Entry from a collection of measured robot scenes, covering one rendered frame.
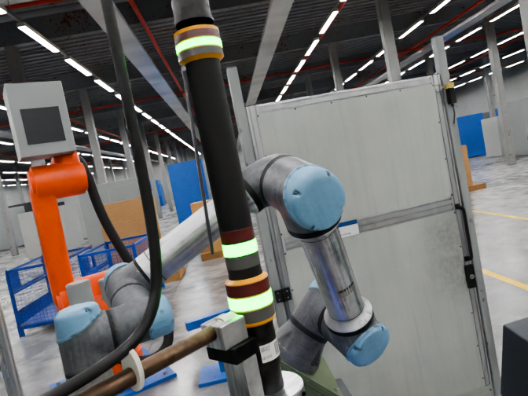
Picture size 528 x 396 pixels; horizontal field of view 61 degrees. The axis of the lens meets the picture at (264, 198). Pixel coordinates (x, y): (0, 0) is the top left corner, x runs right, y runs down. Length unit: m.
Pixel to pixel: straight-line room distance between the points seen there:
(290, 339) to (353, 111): 1.51
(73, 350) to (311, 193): 0.48
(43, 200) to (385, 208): 2.99
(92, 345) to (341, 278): 0.50
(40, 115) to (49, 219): 0.90
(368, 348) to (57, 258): 3.65
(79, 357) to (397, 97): 2.12
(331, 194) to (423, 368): 2.04
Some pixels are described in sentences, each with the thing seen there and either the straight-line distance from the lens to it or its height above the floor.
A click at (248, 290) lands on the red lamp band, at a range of 0.43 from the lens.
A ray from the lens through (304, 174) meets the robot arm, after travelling 0.84.
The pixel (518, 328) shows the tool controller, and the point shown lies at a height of 1.25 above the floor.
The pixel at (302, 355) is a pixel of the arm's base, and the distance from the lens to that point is 1.22.
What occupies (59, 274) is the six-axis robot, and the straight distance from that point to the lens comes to 4.49.
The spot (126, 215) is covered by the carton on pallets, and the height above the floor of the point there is 1.32.
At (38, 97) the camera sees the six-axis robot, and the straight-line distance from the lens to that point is 4.35.
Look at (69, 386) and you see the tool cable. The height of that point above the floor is 1.56.
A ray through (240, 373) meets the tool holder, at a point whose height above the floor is 1.50.
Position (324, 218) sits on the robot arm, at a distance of 0.86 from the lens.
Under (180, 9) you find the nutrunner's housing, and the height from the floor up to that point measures 1.84.
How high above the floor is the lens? 1.68
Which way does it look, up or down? 4 degrees down
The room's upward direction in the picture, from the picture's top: 11 degrees counter-clockwise
